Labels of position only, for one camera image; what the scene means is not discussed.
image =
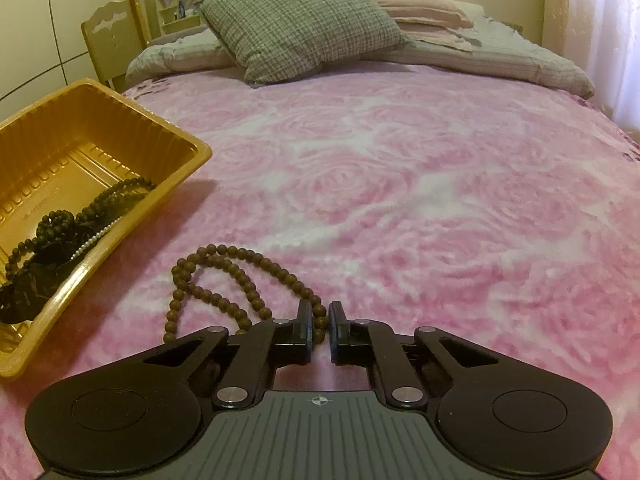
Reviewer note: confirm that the wooden headboard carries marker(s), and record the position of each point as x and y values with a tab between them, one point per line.
511	26

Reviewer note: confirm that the yellow plastic tray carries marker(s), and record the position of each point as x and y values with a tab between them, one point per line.
75	130

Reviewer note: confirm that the black beaded jewelry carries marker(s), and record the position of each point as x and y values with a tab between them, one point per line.
35	275

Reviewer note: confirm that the cream wardrobe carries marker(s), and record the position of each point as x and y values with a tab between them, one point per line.
40	20

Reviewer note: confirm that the beige drape curtain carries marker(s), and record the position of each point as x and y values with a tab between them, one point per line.
556	5

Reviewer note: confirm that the white sheer curtain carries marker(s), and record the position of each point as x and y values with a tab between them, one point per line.
610	45

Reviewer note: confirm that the pink pillow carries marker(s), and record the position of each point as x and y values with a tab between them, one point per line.
420	5

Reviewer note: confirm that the striped folded quilt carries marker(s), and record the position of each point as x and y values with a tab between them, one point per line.
500	55

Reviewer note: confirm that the pink floral blanket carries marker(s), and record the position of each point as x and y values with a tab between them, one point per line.
400	185

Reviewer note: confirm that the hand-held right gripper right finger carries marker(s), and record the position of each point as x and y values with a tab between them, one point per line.
338	332

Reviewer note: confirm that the cream dressing table shelf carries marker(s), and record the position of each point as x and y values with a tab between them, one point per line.
180	22

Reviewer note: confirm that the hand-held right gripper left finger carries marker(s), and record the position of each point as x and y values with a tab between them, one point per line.
304	327

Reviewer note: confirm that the grey checkered pillow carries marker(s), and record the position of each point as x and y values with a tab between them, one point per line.
300	20

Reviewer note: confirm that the wooden chair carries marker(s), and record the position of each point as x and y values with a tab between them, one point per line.
112	45

